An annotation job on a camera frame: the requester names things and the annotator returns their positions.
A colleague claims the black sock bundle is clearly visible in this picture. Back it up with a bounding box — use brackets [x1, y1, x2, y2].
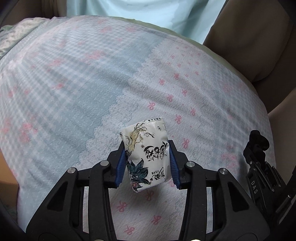
[243, 130, 269, 165]

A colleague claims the blue checked bed blanket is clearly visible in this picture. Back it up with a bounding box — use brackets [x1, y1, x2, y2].
[1, 16, 275, 240]

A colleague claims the beige left curtain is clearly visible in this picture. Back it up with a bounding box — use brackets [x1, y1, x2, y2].
[0, 0, 67, 27]

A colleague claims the cardboard box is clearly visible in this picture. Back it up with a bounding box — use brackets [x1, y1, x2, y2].
[0, 152, 19, 222]

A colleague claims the beige curtain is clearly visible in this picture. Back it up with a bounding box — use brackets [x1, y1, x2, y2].
[202, 0, 296, 112]
[0, 0, 67, 27]

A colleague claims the light blue hanging sheet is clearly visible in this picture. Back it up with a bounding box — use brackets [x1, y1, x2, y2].
[66, 0, 226, 44]

